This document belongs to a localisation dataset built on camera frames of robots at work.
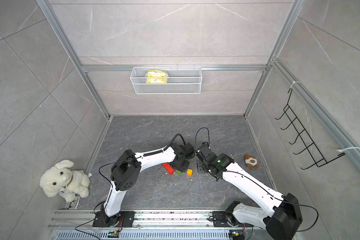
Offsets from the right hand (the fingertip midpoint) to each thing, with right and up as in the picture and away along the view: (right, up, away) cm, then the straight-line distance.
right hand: (203, 165), depth 79 cm
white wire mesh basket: (-13, +53, +21) cm, 58 cm away
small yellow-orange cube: (-7, -7, +8) cm, 13 cm away
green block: (-14, -7, +8) cm, 17 cm away
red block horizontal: (-20, -5, +10) cm, 23 cm away
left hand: (-11, -4, +10) cm, 15 cm away
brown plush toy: (+31, 0, +11) cm, 33 cm away
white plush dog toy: (-70, -5, -10) cm, 71 cm away
